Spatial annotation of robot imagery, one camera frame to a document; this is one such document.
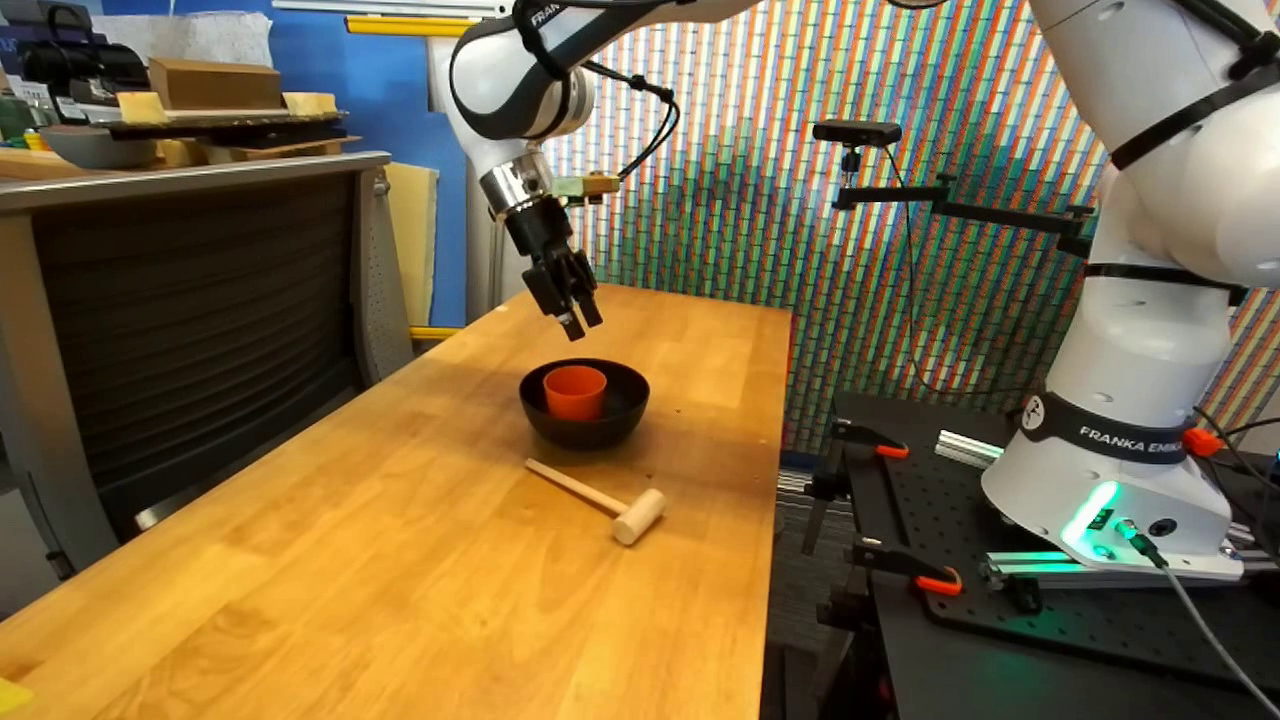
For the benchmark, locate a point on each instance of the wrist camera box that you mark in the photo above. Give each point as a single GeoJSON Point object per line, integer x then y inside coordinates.
{"type": "Point", "coordinates": [588, 184]}

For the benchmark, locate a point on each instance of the white foam sheet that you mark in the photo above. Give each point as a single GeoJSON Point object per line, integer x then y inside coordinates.
{"type": "Point", "coordinates": [185, 37]}

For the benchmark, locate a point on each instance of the black perforated mounting board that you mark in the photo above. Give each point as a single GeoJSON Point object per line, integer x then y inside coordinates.
{"type": "Point", "coordinates": [1067, 643]}

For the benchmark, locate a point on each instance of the black bowl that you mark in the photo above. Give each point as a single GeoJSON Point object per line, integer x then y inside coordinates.
{"type": "Point", "coordinates": [583, 410]}

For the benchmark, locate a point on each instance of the black exterior camera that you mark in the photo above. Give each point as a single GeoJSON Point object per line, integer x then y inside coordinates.
{"type": "Point", "coordinates": [856, 134]}

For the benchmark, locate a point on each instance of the brown cardboard box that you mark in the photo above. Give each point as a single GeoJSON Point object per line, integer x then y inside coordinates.
{"type": "Point", "coordinates": [214, 84]}

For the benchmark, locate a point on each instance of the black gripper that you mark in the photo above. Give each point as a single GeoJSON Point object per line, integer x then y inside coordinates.
{"type": "Point", "coordinates": [540, 238]}

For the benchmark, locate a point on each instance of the yellow bar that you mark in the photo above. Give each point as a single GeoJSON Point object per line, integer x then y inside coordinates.
{"type": "Point", "coordinates": [414, 26]}

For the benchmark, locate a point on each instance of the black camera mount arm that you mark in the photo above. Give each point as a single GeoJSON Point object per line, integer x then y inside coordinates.
{"type": "Point", "coordinates": [955, 207]}

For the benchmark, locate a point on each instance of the silver base mounting rail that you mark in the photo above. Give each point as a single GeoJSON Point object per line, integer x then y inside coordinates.
{"type": "Point", "coordinates": [1044, 565]}

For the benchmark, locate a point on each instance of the wooden mallet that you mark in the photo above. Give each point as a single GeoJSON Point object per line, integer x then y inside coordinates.
{"type": "Point", "coordinates": [609, 500]}

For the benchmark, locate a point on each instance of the yellow foam block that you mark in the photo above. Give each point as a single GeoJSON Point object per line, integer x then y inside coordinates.
{"type": "Point", "coordinates": [309, 107]}

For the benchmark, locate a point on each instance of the black bag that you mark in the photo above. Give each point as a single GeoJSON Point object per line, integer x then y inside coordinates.
{"type": "Point", "coordinates": [80, 58]}

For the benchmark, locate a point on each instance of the silver aluminium rail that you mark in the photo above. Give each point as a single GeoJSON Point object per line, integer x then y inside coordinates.
{"type": "Point", "coordinates": [964, 450]}

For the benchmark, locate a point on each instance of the black flat tray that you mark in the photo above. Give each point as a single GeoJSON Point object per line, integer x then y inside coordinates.
{"type": "Point", "coordinates": [225, 128]}

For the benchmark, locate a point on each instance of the grey pole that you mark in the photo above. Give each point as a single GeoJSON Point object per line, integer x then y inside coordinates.
{"type": "Point", "coordinates": [496, 267]}

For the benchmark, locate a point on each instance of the orange plastic cup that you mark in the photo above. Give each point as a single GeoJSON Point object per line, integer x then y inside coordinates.
{"type": "Point", "coordinates": [575, 392]}

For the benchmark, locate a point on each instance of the beige board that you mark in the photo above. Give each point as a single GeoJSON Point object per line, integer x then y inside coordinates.
{"type": "Point", "coordinates": [414, 240]}

